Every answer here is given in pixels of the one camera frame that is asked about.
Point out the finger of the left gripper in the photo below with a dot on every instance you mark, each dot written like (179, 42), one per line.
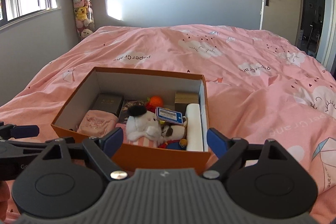
(9, 131)
(11, 148)

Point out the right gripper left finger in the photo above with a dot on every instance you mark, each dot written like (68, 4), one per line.
(96, 153)

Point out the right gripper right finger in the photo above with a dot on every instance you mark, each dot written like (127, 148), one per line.
(232, 154)

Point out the white cylinder tube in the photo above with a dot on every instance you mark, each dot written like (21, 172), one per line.
(194, 128)

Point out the blue price tag keychain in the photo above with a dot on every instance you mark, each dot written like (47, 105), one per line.
(169, 116)

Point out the orange crochet fruit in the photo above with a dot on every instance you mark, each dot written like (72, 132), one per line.
(153, 103)

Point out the bear plush keychain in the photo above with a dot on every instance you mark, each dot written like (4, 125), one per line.
(174, 136)

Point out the white plush dog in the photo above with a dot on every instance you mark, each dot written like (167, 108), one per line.
(142, 123)

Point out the black gift box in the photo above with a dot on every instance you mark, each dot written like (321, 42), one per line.
(111, 103)

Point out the orange cardboard box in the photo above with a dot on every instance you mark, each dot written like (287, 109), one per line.
(136, 85)

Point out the pink printed duvet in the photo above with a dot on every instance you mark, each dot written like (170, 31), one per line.
(259, 86)

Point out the gold small box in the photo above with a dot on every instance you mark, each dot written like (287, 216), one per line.
(183, 99)

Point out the pink drawstring pouch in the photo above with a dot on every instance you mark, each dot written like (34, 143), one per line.
(97, 123)

